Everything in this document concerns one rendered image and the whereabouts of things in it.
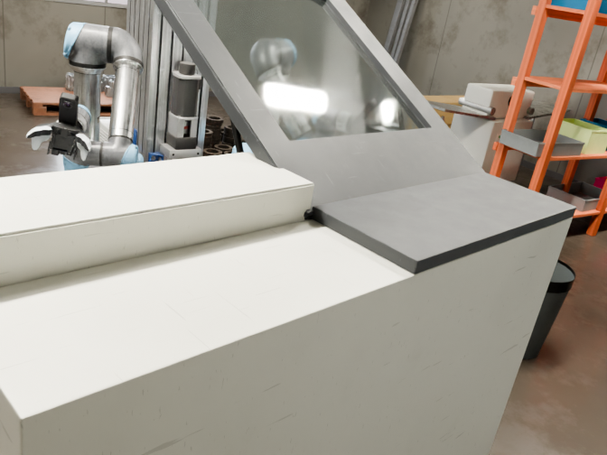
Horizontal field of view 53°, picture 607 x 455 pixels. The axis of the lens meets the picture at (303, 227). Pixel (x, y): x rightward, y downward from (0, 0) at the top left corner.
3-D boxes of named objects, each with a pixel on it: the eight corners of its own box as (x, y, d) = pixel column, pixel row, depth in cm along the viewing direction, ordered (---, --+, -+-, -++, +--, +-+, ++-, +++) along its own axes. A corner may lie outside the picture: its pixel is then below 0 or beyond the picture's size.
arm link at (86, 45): (106, 190, 213) (111, 28, 192) (60, 186, 210) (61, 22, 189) (110, 178, 224) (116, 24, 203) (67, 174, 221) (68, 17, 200)
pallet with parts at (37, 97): (115, 98, 807) (116, 73, 794) (139, 116, 747) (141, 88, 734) (16, 97, 736) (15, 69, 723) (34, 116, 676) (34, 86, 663)
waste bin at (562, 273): (561, 356, 381) (591, 277, 359) (513, 370, 358) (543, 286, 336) (507, 319, 414) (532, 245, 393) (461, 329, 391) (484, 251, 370)
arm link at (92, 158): (98, 175, 186) (99, 140, 182) (60, 171, 183) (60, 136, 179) (101, 167, 193) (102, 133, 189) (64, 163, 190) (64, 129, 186)
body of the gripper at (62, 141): (75, 161, 165) (81, 147, 176) (79, 131, 162) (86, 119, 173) (45, 154, 163) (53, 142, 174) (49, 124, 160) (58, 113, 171)
